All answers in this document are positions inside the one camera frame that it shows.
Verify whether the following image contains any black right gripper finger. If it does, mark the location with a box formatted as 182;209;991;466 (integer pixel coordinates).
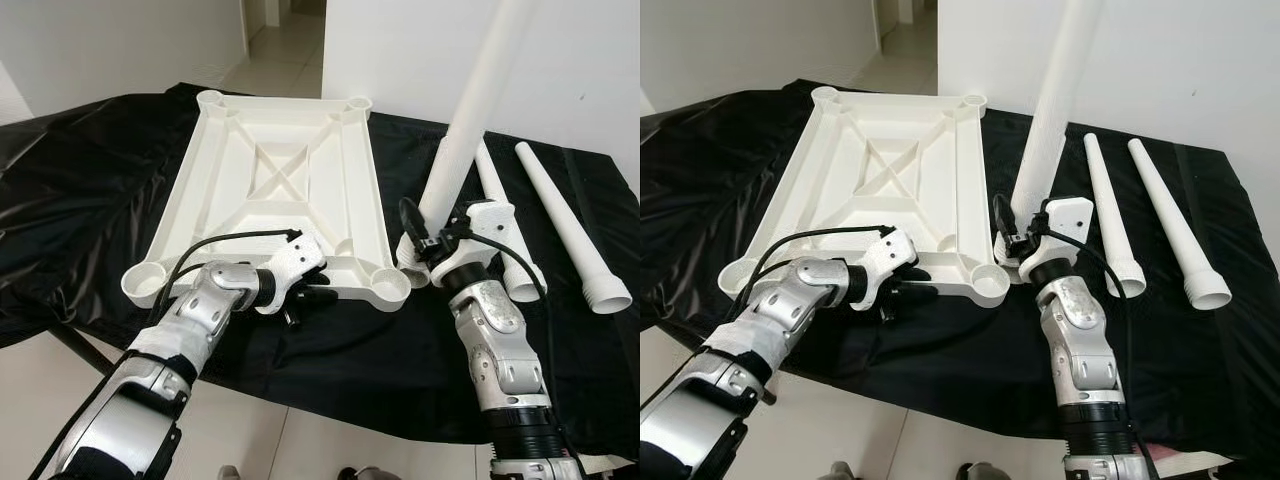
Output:
991;192;1018;243
399;196;430;247

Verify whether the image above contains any white plastic table top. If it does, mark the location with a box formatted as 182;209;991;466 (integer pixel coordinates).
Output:
718;86;1011;307
121;89;413;313

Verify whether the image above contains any white plastic table leg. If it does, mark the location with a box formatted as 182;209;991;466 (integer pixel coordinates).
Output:
1127;137;1234;312
1083;132;1149;300
474;140;548;304
397;0;541;293
514;141;634;315
995;0;1107;286

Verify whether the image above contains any black table cloth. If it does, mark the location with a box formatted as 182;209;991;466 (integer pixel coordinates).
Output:
640;80;1280;463
0;82;641;461

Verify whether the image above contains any black table leg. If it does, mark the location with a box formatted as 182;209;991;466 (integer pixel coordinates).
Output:
48;322;119;379

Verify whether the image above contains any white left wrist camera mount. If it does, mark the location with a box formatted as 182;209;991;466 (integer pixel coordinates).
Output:
262;231;330;315
858;226;919;313

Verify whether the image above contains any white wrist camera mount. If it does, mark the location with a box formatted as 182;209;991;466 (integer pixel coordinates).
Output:
455;199;518;271
858;226;919;313
262;231;330;315
1040;197;1094;263

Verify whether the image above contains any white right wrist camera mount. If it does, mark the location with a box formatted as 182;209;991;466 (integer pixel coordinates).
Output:
455;199;518;271
1040;197;1094;263

